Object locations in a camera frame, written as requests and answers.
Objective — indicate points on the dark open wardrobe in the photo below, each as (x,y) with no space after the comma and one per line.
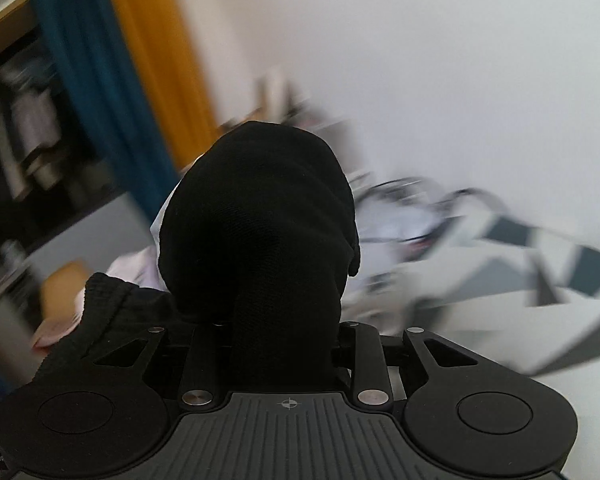
(30,125)

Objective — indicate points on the yellow curtain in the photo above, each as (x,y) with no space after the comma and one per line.
(155,60)

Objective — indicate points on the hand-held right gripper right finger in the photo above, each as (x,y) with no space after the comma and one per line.
(364,360)

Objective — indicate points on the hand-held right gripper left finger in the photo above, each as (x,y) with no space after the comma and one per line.
(200,360)

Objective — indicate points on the teal curtain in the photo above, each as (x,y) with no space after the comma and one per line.
(95,85)

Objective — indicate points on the black white-striped garment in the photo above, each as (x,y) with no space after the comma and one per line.
(255,220)

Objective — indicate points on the pink cloth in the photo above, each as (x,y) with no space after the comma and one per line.
(55,332)

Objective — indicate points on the tan storage box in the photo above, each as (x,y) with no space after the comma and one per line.
(62,290)

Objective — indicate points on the geometric patterned tablecloth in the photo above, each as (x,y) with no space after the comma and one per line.
(594,270)

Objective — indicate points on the pale lilac garment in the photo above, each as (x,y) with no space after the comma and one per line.
(140,270)

